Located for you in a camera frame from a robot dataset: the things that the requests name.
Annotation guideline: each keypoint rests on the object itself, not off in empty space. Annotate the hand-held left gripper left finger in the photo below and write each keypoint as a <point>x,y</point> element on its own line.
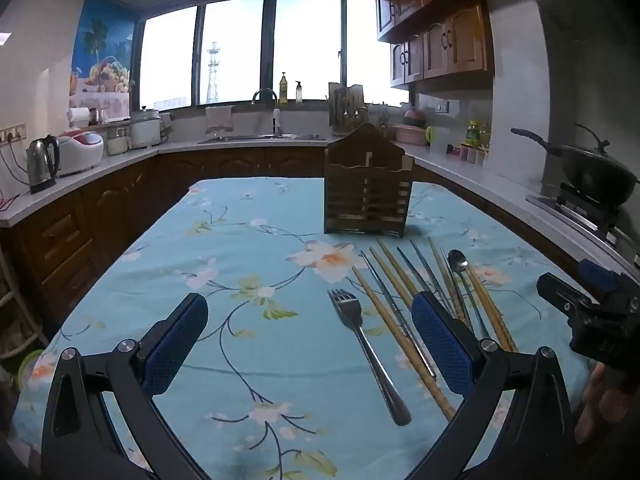
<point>175,340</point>

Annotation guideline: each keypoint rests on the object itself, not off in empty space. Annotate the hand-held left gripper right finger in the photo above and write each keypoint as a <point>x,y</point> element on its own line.
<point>440,340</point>

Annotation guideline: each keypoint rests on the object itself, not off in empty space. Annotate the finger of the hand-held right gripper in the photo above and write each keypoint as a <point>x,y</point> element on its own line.
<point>565,295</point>
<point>600,272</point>

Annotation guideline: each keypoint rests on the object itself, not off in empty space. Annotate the wooden chopstick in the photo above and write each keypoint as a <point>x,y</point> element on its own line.
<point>395,265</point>
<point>395,330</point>
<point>495,305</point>
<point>440,265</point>
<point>387,272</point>
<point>485,307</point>

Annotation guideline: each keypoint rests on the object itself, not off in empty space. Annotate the metal fork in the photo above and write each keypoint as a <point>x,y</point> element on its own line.
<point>372,355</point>

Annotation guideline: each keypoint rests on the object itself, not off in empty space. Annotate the metal spoon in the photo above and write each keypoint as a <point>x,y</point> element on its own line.
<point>457,260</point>

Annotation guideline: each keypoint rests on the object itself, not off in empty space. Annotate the wooden utensil holder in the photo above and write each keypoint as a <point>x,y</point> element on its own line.
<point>367,195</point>

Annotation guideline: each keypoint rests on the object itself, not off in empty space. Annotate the person's right hand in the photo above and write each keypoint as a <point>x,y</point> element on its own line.
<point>605,405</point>

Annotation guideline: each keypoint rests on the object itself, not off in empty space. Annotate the gas stove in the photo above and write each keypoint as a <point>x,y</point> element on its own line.
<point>580,210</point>

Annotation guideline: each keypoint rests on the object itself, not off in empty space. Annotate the blue floral tablecloth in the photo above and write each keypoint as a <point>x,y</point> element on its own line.
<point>225,260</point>

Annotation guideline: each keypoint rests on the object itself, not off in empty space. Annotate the black wok with lid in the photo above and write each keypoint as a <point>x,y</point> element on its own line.
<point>595,170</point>

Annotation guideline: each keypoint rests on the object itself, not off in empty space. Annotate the white kitchen countertop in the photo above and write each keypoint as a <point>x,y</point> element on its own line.
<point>500,185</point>

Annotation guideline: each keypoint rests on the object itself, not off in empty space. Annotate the wooden lower cabinets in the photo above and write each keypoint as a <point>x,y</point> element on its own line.
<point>75,230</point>

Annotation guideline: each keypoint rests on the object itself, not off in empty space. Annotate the wooden cabinets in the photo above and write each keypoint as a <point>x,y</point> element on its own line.
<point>75,230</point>
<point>450,45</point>

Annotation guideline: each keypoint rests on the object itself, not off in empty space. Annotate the dark red spice jar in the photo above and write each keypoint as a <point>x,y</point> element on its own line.
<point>452,150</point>

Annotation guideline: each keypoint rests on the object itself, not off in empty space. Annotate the yellow green drink bottle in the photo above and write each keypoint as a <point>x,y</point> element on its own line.
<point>475,132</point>

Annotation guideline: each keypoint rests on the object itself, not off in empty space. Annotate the pink basin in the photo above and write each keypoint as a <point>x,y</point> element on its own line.
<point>410,135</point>

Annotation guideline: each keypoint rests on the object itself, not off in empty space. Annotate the white and red rice cooker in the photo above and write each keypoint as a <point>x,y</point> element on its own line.
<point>80,152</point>

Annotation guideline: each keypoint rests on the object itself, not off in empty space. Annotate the steel kitchen sink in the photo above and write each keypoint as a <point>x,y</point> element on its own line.
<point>250,136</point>

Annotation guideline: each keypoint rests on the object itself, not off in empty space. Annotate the steel electric kettle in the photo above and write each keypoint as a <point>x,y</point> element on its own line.
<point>40,165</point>

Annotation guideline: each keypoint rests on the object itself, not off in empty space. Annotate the red and green bowl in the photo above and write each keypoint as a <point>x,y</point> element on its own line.
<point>414,119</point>

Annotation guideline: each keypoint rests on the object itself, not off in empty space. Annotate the pale dish cloth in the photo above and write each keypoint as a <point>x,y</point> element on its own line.
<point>219,119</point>

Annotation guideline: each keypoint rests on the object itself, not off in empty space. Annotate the scissors holder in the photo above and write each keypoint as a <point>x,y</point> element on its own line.
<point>382,117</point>

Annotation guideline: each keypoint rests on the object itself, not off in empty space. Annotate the white faucet attachment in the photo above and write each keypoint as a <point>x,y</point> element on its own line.
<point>276,120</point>

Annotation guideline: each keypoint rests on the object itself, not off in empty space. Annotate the paper towel roll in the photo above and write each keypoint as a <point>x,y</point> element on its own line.
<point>80,116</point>

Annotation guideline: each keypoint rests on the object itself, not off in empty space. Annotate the wooden knife rack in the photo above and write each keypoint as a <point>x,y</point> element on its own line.
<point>345,105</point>

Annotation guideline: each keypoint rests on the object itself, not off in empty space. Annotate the curved steel faucet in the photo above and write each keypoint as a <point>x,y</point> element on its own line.
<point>264,91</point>

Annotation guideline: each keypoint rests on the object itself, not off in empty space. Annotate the lattice tower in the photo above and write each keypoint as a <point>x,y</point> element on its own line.
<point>213,75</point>

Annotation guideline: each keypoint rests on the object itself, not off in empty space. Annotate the wooden upper cabinets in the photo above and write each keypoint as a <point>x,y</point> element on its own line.
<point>450,45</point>

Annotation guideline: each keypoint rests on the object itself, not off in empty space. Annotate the yellow dish soap bottle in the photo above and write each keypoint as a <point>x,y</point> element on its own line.
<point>283,90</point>

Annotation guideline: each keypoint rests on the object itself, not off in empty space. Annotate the clear pump bottle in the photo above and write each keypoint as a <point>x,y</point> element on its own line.
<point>298,94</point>

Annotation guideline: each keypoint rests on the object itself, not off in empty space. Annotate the kitchen window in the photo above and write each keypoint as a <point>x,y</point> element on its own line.
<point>235,50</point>

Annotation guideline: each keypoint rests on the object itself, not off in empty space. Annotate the small wall outlet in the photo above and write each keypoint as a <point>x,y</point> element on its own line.
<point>442,106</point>

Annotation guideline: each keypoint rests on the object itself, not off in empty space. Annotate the long wall outlet strip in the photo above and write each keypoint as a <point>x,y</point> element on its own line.
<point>12,133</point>

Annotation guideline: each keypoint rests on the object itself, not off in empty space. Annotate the palm and fruit wall poster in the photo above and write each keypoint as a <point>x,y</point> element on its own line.
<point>100,45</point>

